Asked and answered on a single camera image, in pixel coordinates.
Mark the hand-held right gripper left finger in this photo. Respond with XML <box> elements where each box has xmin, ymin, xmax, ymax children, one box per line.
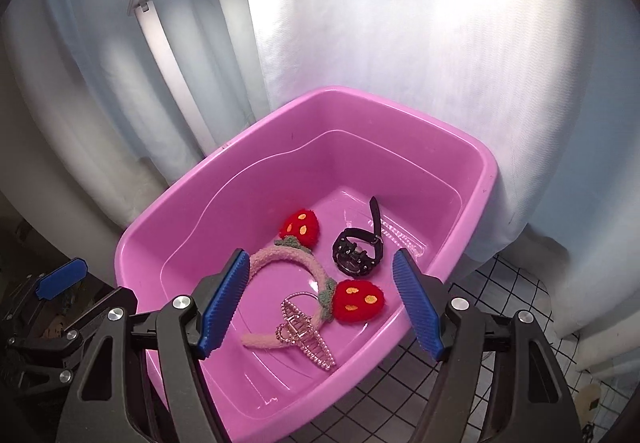
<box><xmin>54</xmin><ymin>249</ymin><xmax>250</xmax><ymax>443</ymax></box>

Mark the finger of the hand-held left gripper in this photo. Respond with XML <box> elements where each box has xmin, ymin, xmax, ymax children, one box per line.
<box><xmin>7</xmin><ymin>286</ymin><xmax>138</xmax><ymax>349</ymax></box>
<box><xmin>36</xmin><ymin>258</ymin><xmax>90</xmax><ymax>302</ymax></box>

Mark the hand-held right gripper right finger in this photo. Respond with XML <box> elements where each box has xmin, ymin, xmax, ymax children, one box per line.
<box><xmin>392</xmin><ymin>247</ymin><xmax>585</xmax><ymax>443</ymax></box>

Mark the pearl hair claw clip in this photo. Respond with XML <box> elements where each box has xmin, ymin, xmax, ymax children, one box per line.
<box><xmin>274</xmin><ymin>291</ymin><xmax>335</xmax><ymax>373</ymax></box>

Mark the pink strawberry plush headband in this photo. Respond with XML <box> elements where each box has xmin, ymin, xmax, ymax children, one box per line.
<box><xmin>241</xmin><ymin>208</ymin><xmax>387</xmax><ymax>350</ymax></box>

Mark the black wrist watch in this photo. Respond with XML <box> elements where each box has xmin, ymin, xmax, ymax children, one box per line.
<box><xmin>331</xmin><ymin>196</ymin><xmax>387</xmax><ymax>280</ymax></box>

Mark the pink plastic basin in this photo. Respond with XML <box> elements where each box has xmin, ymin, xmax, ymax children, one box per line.
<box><xmin>115</xmin><ymin>86</ymin><xmax>498</xmax><ymax>443</ymax></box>

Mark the white checked tablecloth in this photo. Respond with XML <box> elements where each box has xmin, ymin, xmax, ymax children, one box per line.
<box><xmin>295</xmin><ymin>250</ymin><xmax>583</xmax><ymax>443</ymax></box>

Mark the white curtain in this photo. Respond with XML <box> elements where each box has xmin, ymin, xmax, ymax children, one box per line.
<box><xmin>0</xmin><ymin>0</ymin><xmax>640</xmax><ymax>339</ymax></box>

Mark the white window frame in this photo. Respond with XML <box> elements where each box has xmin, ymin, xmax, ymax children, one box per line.
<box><xmin>127</xmin><ymin>0</ymin><xmax>217</xmax><ymax>158</ymax></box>

